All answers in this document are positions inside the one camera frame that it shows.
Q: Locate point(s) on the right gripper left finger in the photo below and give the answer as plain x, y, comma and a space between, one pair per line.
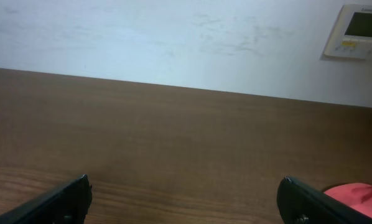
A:
65, 204

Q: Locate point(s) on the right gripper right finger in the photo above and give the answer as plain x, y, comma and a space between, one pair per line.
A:
299, 203

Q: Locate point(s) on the red t-shirt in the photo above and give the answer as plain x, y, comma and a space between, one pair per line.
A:
356, 195

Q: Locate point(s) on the white wall thermostat panel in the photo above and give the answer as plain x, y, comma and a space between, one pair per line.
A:
351, 36

